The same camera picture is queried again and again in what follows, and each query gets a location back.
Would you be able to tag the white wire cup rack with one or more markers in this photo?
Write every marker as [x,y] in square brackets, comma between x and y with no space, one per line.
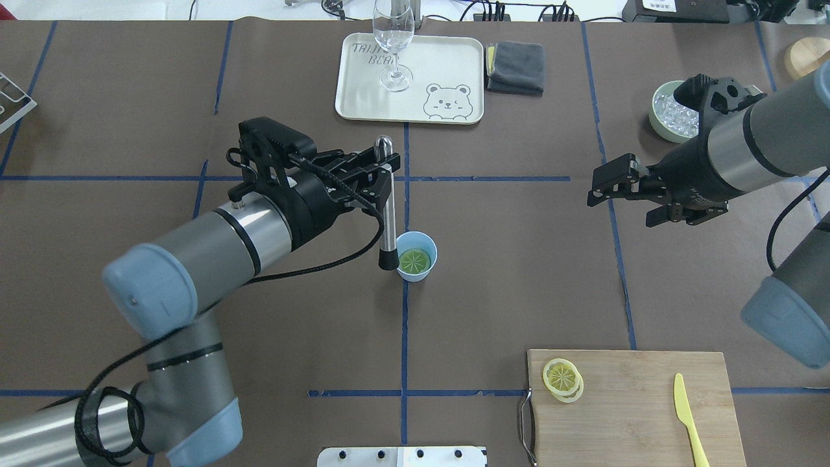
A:
[15,103]

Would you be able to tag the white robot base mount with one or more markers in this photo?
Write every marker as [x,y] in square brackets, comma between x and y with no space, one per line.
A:
[404,456]

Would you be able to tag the yellow lemon slice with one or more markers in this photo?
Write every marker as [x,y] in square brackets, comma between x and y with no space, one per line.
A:
[414,261]
[563,380]

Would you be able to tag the bamboo cutting board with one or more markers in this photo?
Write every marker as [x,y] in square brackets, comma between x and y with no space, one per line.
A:
[627,415]

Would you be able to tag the green bowl of ice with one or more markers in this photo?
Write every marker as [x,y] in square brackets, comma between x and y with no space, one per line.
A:
[670,119]

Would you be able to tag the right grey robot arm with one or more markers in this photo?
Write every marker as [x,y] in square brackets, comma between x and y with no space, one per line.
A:
[747,141]

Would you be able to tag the light blue plastic cup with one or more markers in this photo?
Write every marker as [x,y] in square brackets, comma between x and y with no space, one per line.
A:
[414,239]

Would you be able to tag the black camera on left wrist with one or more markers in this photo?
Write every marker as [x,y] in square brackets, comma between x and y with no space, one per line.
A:
[266,149]

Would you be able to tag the steel muddler black tip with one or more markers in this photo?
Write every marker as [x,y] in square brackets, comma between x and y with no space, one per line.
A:
[388,256]

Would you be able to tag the folded grey cloth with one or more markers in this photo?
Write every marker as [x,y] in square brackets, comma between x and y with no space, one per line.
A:
[516,68]

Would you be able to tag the black box device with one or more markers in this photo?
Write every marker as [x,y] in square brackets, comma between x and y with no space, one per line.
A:
[675,12]

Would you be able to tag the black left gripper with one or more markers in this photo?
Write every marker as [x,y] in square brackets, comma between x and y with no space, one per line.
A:
[312,209]

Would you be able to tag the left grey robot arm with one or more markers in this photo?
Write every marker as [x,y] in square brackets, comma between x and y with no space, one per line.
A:
[174,394]

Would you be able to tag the cream bear serving tray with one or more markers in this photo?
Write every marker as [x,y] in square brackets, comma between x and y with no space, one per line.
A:
[447,85]

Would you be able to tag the yellow plastic knife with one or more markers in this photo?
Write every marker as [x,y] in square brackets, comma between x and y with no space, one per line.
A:
[685,416]

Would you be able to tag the clear wine glass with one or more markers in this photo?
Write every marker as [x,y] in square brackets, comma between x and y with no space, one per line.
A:
[393,29]

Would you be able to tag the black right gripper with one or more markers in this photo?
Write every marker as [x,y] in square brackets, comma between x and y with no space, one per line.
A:
[688,178]

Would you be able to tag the black power strip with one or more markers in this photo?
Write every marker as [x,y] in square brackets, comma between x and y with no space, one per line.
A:
[503,11]

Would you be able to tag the round wooden stand base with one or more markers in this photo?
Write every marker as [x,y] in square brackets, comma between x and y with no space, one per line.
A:
[806,55]

